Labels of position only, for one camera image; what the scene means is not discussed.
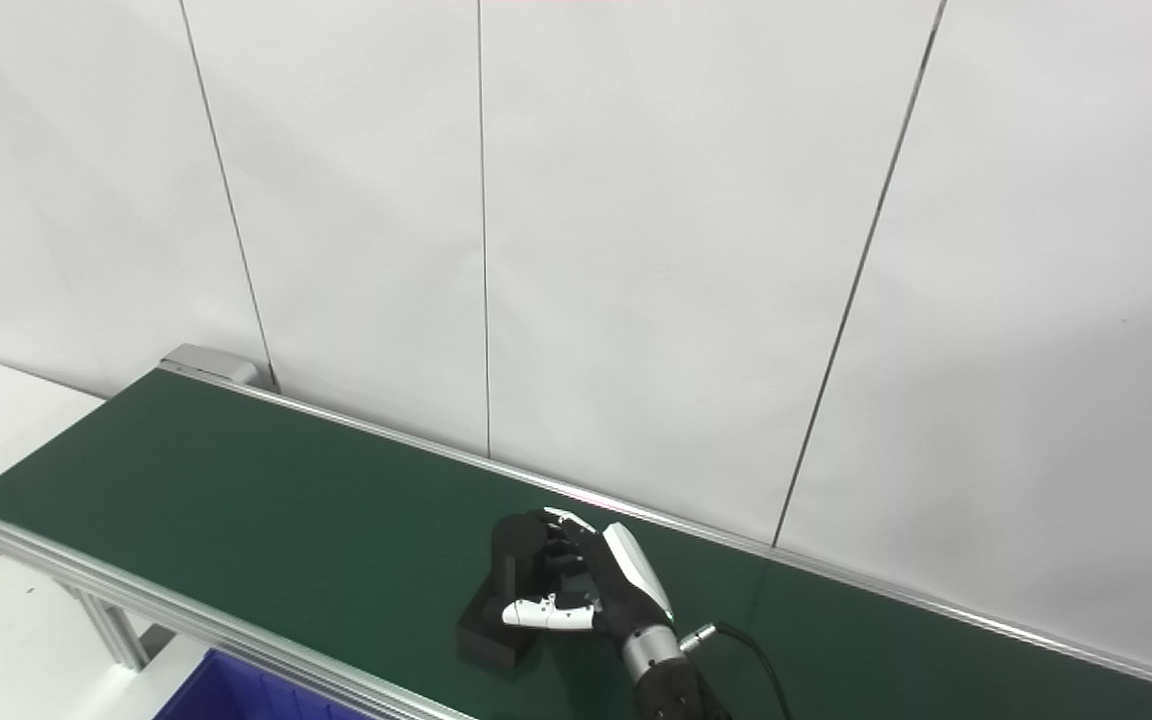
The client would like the green conveyor belt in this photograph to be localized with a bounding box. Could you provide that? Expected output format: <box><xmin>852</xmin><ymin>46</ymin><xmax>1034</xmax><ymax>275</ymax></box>
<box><xmin>0</xmin><ymin>343</ymin><xmax>1152</xmax><ymax>720</ymax></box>

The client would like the blue bin holding white parts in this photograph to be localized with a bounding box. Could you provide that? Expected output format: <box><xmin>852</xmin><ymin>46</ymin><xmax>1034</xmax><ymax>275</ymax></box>
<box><xmin>154</xmin><ymin>648</ymin><xmax>377</xmax><ymax>720</ymax></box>

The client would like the black cylinder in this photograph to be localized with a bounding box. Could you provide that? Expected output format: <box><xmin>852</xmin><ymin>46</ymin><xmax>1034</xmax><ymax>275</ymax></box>
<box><xmin>456</xmin><ymin>512</ymin><xmax>582</xmax><ymax>673</ymax></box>

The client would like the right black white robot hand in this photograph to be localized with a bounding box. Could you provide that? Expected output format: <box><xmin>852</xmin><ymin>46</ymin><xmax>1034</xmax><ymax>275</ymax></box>
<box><xmin>501</xmin><ymin>508</ymin><xmax>677</xmax><ymax>651</ymax></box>

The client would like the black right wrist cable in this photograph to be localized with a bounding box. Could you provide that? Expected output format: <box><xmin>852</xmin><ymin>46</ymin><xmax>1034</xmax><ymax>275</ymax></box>
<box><xmin>681</xmin><ymin>622</ymin><xmax>794</xmax><ymax>720</ymax></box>

